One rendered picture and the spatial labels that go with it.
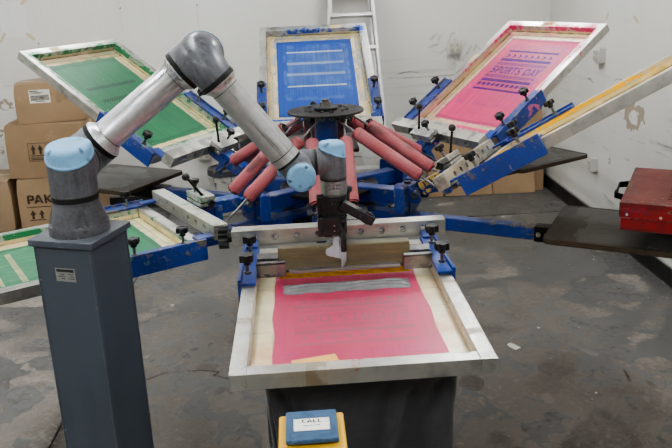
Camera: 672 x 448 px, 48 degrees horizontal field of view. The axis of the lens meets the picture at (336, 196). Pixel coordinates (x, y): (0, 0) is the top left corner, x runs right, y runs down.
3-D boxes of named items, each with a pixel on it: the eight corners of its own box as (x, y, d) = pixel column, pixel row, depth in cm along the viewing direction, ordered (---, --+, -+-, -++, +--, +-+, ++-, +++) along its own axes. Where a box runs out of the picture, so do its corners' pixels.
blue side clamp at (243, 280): (257, 303, 208) (255, 279, 206) (239, 304, 207) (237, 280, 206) (261, 264, 236) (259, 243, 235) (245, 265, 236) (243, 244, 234)
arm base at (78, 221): (36, 238, 188) (30, 200, 185) (72, 219, 202) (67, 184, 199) (88, 241, 184) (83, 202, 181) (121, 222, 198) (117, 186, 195)
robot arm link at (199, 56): (198, 26, 178) (329, 176, 192) (201, 23, 189) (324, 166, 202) (162, 57, 179) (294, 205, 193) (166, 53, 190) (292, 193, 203)
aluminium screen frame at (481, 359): (498, 373, 164) (498, 357, 163) (229, 391, 161) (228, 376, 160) (431, 249, 239) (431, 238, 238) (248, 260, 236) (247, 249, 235)
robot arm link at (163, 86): (42, 161, 193) (201, 22, 188) (55, 149, 207) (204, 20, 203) (76, 195, 196) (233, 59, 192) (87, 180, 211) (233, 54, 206)
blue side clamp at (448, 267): (455, 290, 210) (455, 267, 208) (438, 291, 210) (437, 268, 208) (435, 253, 239) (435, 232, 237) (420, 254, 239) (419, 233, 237)
